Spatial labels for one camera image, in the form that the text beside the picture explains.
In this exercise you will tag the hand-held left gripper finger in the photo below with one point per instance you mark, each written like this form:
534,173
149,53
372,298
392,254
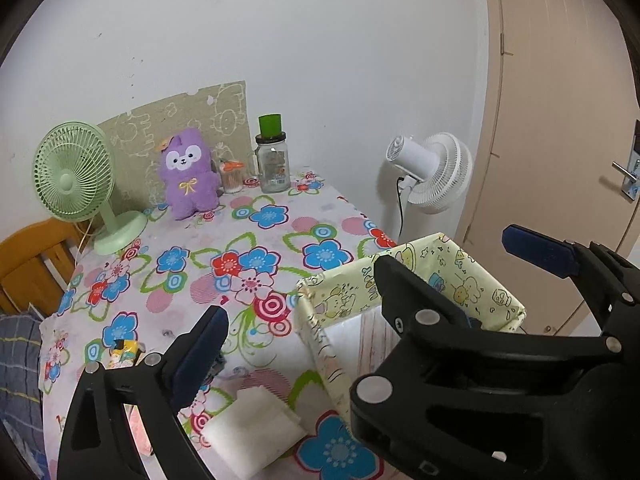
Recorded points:
197,360

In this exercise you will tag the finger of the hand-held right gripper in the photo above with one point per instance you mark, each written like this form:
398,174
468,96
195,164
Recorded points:
395,290
537,255

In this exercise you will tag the cartoon print storage box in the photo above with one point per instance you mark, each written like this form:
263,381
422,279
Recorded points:
345,300

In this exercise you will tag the cartoon print tissue pack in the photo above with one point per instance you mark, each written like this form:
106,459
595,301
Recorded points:
127,349

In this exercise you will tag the white cloth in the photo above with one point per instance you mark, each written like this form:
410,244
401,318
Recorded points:
250,430

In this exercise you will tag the pink soft thing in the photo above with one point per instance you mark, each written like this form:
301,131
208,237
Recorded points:
139,430

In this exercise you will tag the floral tablecloth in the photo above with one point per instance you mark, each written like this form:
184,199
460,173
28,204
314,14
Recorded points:
280,240

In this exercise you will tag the white standing fan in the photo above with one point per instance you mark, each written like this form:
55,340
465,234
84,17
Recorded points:
440,170

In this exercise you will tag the beige door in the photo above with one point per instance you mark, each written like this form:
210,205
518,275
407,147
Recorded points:
550,110

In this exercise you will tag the glass jar mug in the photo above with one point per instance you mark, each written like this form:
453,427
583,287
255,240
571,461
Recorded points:
272,170

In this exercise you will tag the grey striped pillow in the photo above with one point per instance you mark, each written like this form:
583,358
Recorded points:
20,360

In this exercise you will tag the purple plush toy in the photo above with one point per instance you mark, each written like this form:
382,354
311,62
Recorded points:
187,180

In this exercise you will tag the cotton swab container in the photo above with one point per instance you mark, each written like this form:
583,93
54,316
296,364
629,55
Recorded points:
232,180

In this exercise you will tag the wooden bed headboard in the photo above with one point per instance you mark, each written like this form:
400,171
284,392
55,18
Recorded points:
30,255

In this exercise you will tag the green cup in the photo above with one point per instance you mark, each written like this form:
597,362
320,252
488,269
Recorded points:
270,125

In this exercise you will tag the green desk fan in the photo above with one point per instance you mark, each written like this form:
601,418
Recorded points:
75,175

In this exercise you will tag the beige cartoon wall sheet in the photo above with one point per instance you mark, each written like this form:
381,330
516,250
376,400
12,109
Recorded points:
200,110

